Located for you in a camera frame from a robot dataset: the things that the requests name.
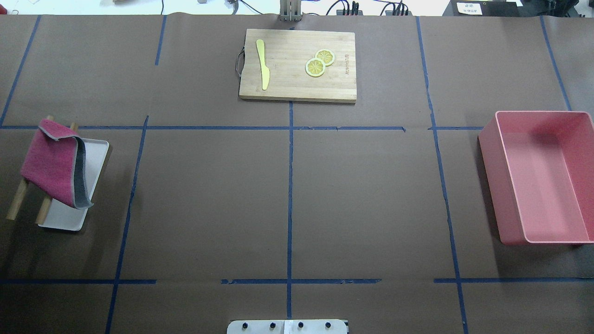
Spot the pink and grey cloth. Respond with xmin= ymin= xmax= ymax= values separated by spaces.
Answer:
xmin=20 ymin=118 xmax=93 ymax=210

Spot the yellow plastic knife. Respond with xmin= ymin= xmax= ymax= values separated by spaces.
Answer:
xmin=255 ymin=39 xmax=270 ymax=91

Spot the front lemon slice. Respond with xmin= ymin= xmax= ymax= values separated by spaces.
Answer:
xmin=304 ymin=58 xmax=327 ymax=77

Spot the lemon slice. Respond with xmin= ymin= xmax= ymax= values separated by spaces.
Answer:
xmin=315 ymin=49 xmax=336 ymax=66
xmin=304 ymin=58 xmax=327 ymax=77

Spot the bamboo cutting board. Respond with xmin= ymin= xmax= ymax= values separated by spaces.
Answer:
xmin=239 ymin=28 xmax=358 ymax=104

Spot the rear lemon slice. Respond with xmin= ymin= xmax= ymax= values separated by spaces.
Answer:
xmin=315 ymin=49 xmax=336 ymax=66

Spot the white mounting column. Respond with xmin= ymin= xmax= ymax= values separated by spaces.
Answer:
xmin=226 ymin=319 xmax=349 ymax=334

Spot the black device box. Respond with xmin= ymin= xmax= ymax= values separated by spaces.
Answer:
xmin=442 ymin=0 xmax=547 ymax=17

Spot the white rack tray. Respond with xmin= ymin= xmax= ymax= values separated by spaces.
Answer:
xmin=36 ymin=138 xmax=110 ymax=231

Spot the pink plastic bin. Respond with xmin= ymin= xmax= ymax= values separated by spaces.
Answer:
xmin=478 ymin=111 xmax=594 ymax=245

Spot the wooden cloth rack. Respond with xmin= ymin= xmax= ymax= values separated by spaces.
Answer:
xmin=6 ymin=115 xmax=79 ymax=226

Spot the aluminium frame post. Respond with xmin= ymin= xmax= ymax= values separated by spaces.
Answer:
xmin=279 ymin=0 xmax=303 ymax=22

